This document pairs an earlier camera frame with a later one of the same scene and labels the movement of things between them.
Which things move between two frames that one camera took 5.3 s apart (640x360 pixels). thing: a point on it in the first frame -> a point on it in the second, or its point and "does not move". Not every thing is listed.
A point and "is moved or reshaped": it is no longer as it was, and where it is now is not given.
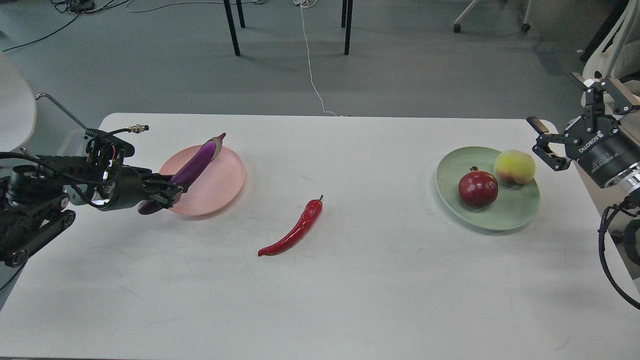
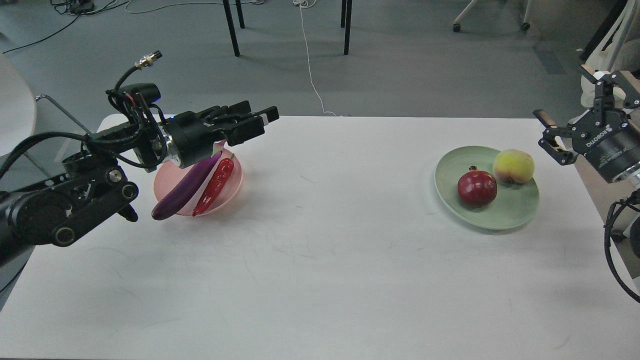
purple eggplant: x=192 y=167 is moved or reshaped
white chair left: x=18 y=107 does not move
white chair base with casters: x=526 y=26 does not move
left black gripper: x=135 y=184 -> x=194 y=135
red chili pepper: x=312 y=211 -> x=216 y=184
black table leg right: x=347 y=9 does not move
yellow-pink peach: x=515 y=166 does not move
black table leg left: x=232 y=25 does not move
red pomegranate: x=478 y=189 does not move
